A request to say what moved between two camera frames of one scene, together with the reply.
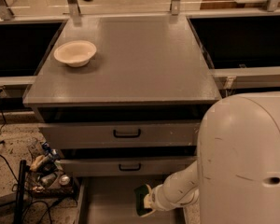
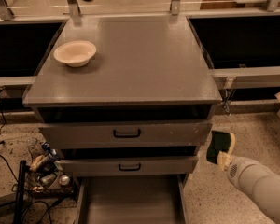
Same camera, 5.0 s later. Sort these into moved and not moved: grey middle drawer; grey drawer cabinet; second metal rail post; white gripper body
Moved: white gripper body
Not moved: grey middle drawer; second metal rail post; grey drawer cabinet
